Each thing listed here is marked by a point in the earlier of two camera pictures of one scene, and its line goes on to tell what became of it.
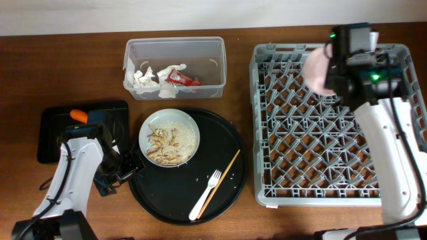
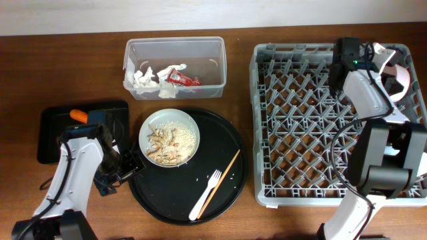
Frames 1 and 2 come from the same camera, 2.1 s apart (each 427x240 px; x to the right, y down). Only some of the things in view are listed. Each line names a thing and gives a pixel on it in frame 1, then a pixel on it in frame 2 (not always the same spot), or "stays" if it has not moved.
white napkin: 145,82 stays
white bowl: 316,69 -> 403,78
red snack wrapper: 175,77 stays
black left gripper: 103,183 stays
